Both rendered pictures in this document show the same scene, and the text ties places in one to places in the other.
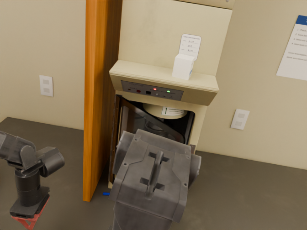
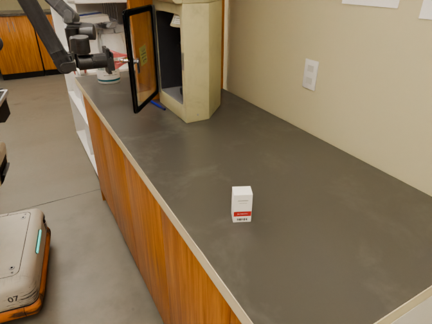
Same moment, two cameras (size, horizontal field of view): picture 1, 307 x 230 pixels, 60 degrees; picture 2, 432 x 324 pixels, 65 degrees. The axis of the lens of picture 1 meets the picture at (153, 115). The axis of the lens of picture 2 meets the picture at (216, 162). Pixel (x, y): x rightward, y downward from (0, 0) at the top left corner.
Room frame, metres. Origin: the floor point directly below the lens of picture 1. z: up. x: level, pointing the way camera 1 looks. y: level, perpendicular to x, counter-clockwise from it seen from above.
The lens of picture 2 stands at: (0.23, -1.40, 1.50)
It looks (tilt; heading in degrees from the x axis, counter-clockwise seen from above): 29 degrees down; 59
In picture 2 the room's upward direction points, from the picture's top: 1 degrees clockwise
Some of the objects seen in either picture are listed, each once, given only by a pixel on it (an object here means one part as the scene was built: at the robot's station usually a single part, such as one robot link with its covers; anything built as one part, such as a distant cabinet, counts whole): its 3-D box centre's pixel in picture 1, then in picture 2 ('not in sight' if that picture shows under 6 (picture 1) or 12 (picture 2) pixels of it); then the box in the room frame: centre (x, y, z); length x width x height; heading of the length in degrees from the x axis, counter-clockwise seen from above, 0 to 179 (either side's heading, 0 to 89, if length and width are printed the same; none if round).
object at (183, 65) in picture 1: (183, 66); not in sight; (0.77, -0.07, 1.54); 0.05 x 0.05 x 0.06; 77
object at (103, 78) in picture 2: not in sight; (107, 68); (0.72, 0.64, 1.02); 0.13 x 0.13 x 0.15
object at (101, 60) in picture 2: not in sight; (100, 60); (0.55, 0.01, 1.20); 0.07 x 0.07 x 0.10; 88
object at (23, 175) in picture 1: (29, 175); (73, 33); (0.51, 0.29, 1.27); 0.07 x 0.06 x 0.07; 153
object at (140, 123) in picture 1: (140, 163); (143, 58); (0.72, 0.02, 1.19); 0.30 x 0.01 x 0.40; 49
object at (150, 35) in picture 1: (161, 101); (194, 22); (0.95, -0.02, 1.33); 0.32 x 0.25 x 0.77; 88
